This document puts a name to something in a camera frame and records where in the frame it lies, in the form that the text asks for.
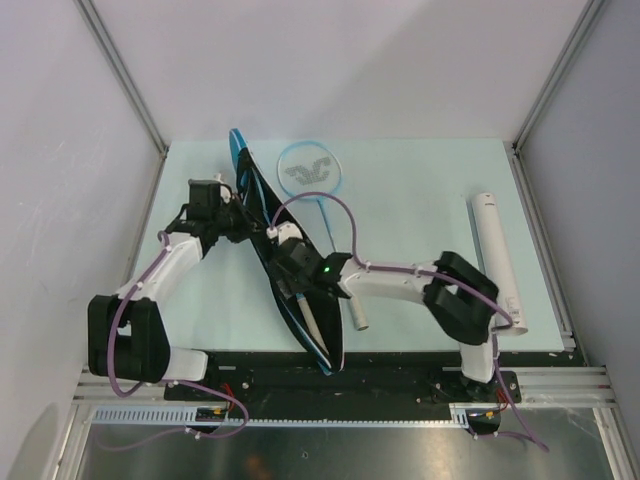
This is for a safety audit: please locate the blue badminton racket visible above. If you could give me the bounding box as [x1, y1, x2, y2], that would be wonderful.
[296, 294, 328, 353]
[275, 140, 370, 332]

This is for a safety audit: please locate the blue sport racket bag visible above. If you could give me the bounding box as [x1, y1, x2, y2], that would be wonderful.
[229, 128, 344, 375]

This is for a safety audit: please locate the white shuttlecock tube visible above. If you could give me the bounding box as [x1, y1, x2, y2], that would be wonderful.
[471, 192, 528, 336]

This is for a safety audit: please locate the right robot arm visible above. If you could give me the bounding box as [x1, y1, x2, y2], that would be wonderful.
[268, 238, 499, 401]

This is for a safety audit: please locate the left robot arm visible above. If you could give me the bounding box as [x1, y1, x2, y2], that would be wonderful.
[87, 176, 259, 400]

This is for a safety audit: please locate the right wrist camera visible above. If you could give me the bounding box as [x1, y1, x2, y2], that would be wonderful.
[266, 222, 303, 245]

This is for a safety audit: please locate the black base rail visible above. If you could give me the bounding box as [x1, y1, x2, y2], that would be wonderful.
[161, 353, 542, 424]

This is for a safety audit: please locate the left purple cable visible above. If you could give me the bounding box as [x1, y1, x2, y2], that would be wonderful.
[94, 232, 250, 451]

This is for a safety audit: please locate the purple cable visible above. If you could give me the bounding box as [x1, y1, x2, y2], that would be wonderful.
[269, 192, 551, 454]
[94, 232, 250, 451]

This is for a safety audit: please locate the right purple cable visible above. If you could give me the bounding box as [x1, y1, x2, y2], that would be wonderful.
[269, 192, 551, 454]

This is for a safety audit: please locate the left aluminium frame post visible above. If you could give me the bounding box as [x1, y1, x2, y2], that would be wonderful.
[73, 0, 169, 159]

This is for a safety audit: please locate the aluminium frame post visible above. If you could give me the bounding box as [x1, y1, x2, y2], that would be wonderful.
[511, 0, 609, 154]
[73, 0, 169, 159]

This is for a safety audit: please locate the right aluminium frame post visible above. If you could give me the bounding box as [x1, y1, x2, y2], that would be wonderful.
[511, 0, 609, 154]

